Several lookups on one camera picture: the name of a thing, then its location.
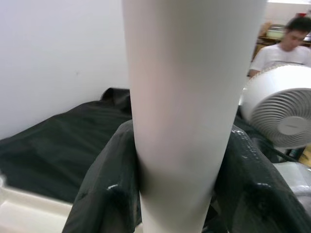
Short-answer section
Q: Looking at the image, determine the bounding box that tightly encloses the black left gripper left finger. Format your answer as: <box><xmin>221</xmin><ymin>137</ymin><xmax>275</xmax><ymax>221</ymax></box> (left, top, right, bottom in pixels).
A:
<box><xmin>62</xmin><ymin>120</ymin><xmax>144</xmax><ymax>233</ymax></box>

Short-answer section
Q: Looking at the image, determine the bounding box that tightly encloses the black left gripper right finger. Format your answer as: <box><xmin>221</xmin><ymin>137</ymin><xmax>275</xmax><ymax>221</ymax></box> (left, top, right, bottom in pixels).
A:
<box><xmin>206</xmin><ymin>125</ymin><xmax>311</xmax><ymax>233</ymax></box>

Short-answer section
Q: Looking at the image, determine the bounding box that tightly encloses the white plastic table top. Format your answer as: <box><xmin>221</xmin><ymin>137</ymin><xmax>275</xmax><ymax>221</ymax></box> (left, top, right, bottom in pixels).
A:
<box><xmin>0</xmin><ymin>174</ymin><xmax>73</xmax><ymax>233</ymax></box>

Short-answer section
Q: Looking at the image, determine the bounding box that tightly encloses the white plastic table leg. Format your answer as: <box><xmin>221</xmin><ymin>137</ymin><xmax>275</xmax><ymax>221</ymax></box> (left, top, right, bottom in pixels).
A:
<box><xmin>121</xmin><ymin>0</ymin><xmax>268</xmax><ymax>233</ymax></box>

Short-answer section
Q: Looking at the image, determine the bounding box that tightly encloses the yellow cardboard box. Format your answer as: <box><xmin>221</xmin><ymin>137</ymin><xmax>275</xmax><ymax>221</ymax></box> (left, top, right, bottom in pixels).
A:
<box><xmin>300</xmin><ymin>144</ymin><xmax>311</xmax><ymax>168</ymax></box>

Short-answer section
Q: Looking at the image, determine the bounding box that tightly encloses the black fabric table cover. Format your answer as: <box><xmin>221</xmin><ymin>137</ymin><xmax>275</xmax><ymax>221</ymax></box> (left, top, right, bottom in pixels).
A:
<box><xmin>0</xmin><ymin>87</ymin><xmax>280</xmax><ymax>203</ymax></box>

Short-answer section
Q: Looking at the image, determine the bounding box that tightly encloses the white round fan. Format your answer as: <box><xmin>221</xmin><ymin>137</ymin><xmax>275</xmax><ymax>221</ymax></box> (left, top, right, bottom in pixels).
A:
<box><xmin>239</xmin><ymin>64</ymin><xmax>311</xmax><ymax>149</ymax></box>

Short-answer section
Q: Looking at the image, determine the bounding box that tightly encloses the man in white t-shirt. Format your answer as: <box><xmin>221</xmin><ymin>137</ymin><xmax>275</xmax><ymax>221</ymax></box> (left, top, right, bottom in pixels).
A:
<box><xmin>247</xmin><ymin>16</ymin><xmax>311</xmax><ymax>79</ymax></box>

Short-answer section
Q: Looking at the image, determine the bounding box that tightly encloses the wooden shelf unit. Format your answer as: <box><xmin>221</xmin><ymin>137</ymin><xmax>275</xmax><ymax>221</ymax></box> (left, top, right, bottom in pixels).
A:
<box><xmin>257</xmin><ymin>21</ymin><xmax>288</xmax><ymax>46</ymax></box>

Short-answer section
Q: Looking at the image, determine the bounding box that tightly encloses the black fan cable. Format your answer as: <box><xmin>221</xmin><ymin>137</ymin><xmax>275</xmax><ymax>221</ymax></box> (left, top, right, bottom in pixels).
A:
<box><xmin>266</xmin><ymin>142</ymin><xmax>298</xmax><ymax>163</ymax></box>

